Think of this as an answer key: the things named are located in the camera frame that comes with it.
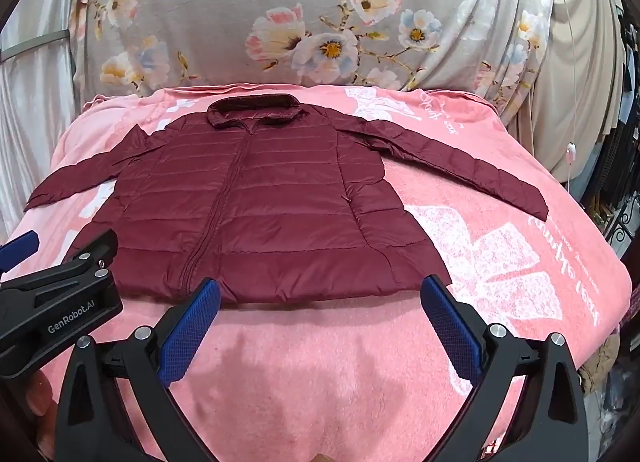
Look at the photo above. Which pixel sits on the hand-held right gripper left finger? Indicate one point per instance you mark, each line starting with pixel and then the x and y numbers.
pixel 190 337

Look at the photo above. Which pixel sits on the black ornate metal rack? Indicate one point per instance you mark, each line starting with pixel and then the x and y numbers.
pixel 622 232

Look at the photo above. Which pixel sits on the person's left hand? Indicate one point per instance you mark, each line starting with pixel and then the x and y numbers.
pixel 37 394

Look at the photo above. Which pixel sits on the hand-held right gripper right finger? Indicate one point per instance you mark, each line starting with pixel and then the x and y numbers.
pixel 455 334

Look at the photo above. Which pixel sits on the maroon puffer jacket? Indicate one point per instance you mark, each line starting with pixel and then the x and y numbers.
pixel 280 202

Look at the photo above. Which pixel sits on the beige draped cloth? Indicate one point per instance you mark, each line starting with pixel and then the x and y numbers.
pixel 575 67

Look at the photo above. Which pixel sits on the pink printed blanket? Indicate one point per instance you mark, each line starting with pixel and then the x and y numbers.
pixel 310 382

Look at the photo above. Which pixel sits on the white curtain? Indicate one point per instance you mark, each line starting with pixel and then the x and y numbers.
pixel 35 107

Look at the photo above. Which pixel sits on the dark hanging clothes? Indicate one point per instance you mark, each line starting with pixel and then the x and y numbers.
pixel 620 142

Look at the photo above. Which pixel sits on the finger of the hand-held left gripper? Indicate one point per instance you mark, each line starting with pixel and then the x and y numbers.
pixel 97 254
pixel 20 244

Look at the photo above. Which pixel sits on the grey metal bar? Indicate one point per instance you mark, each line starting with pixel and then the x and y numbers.
pixel 30 48

